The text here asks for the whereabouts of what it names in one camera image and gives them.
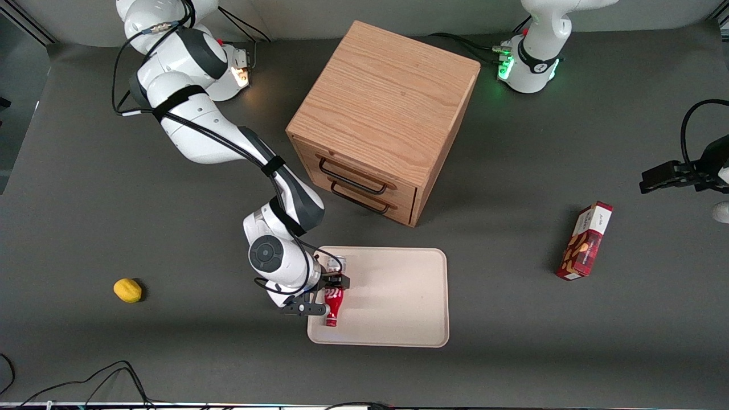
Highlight red coke bottle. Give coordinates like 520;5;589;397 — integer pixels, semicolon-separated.
323;288;345;329

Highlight black right base cable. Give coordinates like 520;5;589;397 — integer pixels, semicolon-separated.
218;6;273;44

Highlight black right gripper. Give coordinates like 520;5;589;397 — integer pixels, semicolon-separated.
278;272;351;317

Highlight red snack box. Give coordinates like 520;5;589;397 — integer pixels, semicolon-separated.
555;200;615;282

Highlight black base cable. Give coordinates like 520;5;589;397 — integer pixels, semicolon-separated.
218;6;273;44
427;16;533;67

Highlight wooden drawer front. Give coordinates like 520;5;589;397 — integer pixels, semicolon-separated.
293;138;420;209
310;171;417;226

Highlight black wire drawer handle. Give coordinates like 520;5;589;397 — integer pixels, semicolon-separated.
318;157;390;196
330;182;392;215

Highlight black frame bar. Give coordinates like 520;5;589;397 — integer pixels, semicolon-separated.
0;0;59;46

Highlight black looped table-edge cable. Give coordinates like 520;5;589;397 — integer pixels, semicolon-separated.
17;360;155;410

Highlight beige plastic tray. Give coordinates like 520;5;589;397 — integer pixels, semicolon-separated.
307;246;450;349

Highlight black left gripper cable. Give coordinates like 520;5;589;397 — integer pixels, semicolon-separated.
680;99;729;167

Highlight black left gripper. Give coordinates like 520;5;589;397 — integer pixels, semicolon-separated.
639;135;729;195

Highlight black left base cable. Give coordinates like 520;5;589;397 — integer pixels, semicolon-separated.
427;16;533;67

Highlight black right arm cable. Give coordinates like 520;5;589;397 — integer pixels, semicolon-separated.
112;0;337;297

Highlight wooden drawer cabinet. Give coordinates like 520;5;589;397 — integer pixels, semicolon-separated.
286;20;481;228

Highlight black short table-edge cable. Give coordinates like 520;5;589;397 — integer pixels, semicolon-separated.
0;353;16;397

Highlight yellow lemon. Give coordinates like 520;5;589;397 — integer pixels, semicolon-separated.
113;278;143;304

